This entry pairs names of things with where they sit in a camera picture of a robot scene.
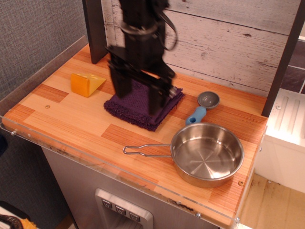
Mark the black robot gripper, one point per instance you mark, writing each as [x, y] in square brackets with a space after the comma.
[142, 60]

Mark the grey scoop with blue handle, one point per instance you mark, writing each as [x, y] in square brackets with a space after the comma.
[207, 100]

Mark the yellow cheese wedge toy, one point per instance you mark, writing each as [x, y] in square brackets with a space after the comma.
[85, 84]

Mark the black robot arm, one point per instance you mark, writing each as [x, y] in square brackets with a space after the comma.
[145, 17]

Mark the white ridged side cabinet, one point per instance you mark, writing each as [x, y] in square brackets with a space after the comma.
[281, 156]

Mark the orange cloth at corner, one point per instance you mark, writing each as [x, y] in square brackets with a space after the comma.
[26, 224]

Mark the purple folded cloth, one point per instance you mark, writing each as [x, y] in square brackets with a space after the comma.
[134, 107]

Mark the dark right shelf post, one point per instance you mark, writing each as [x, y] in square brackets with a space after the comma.
[285, 59]

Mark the silver dispenser panel with buttons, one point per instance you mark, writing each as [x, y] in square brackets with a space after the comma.
[117, 213]

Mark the stainless steel pot with handle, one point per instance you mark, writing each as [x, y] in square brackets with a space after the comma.
[206, 155]

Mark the clear acrylic table edge guard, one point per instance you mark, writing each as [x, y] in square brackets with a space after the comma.
[98, 143]

